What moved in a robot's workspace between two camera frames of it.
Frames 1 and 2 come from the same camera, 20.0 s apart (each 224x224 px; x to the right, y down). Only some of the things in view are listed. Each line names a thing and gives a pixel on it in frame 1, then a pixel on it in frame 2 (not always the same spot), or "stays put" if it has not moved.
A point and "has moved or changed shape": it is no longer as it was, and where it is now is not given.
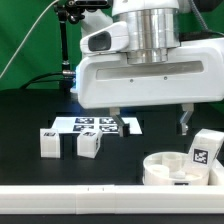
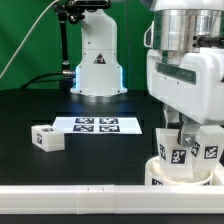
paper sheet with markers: (105, 124) stays put
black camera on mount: (90, 5) stays put
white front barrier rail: (112, 199) stays put
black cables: (36, 80) stays put
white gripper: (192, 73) → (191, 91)
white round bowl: (170, 169) has moved or changed shape
